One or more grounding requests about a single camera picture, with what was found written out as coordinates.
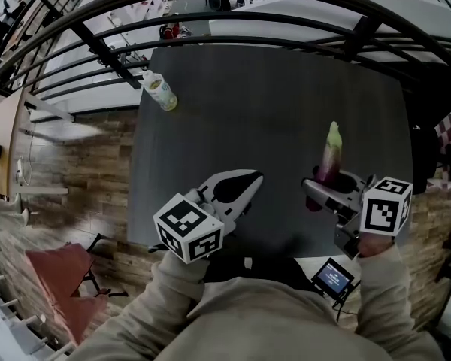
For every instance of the person's right forearm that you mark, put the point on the person's right forearm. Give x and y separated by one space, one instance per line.
387 295

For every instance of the pink cloth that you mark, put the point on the pink cloth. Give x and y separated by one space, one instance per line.
64 284

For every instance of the clear plastic bottle yellow liquid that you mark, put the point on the clear plastic bottle yellow liquid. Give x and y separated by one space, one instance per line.
161 90

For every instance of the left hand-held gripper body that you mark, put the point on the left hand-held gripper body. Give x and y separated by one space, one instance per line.
189 231

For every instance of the person's beige sweater torso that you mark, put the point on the person's beige sweater torso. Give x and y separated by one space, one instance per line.
267 322

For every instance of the purple green toy eggplant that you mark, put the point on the purple green toy eggplant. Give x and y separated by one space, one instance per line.
332 152

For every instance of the person's left forearm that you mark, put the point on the person's left forearm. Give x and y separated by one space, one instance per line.
165 288

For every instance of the white power strip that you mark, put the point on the white power strip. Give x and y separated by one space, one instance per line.
20 169

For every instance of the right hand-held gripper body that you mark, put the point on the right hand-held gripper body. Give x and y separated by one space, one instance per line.
383 209

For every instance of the black folding chair frame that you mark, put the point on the black folding chair frame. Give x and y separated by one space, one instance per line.
92 276

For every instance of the black metal balcony railing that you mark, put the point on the black metal balcony railing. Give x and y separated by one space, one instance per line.
97 47

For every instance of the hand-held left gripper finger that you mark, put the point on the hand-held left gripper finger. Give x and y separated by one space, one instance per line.
229 181
244 198

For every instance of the dark grey table top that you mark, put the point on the dark grey table top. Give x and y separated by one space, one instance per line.
255 107

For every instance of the small black screen device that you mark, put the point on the small black screen device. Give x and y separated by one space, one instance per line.
332 278

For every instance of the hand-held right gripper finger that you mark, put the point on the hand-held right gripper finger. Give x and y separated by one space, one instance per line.
353 183
319 196

